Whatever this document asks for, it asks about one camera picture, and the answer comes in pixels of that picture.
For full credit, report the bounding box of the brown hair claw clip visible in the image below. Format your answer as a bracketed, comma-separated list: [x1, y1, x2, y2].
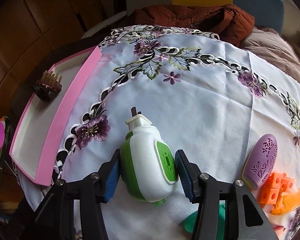
[34, 70, 62, 102]

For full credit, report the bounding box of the orange plastic block toy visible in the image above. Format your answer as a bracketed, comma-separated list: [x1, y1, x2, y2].
[258, 172, 296, 205]

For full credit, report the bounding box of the pink white shallow tray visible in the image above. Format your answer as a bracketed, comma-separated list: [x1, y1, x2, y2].
[9, 46, 102, 186]

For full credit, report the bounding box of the purple oval patterned case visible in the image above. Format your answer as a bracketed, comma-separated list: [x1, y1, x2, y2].
[242, 134, 278, 190]

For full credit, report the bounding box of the rust brown quilted jacket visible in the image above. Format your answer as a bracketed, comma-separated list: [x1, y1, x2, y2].
[127, 4, 255, 46]

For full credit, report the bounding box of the green plastic scoop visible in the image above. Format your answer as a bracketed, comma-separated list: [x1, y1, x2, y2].
[183, 201, 226, 239]

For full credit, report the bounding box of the white green plug-in device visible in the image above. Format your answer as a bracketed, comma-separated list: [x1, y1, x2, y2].
[120, 107, 179, 206]

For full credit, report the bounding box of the red small ball toy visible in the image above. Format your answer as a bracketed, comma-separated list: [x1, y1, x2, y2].
[273, 225, 285, 232]

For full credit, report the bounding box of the orange curved plastic piece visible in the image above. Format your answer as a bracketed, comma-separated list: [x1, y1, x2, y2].
[271, 188, 300, 216]

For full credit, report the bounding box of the mauve bed duvet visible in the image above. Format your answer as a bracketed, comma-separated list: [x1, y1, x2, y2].
[240, 27, 300, 83]

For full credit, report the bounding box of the white floral embroidered tablecloth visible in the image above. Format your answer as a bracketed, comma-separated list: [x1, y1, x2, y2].
[18, 25, 300, 239]

